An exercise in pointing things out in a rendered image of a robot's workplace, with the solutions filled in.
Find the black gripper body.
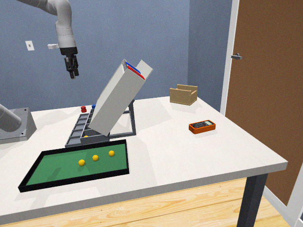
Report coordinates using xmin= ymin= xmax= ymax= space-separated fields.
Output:
xmin=60 ymin=47 xmax=78 ymax=65

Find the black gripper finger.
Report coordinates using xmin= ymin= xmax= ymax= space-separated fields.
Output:
xmin=64 ymin=57 xmax=75 ymax=80
xmin=74 ymin=55 xmax=79 ymax=76

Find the wooden crate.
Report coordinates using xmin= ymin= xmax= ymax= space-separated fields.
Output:
xmin=170 ymin=84 xmax=198 ymax=106

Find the orange digital multimeter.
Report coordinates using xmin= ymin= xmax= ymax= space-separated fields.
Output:
xmin=188 ymin=120 xmax=216 ymax=134

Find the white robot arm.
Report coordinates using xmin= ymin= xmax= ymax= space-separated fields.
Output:
xmin=0 ymin=0 xmax=77 ymax=132

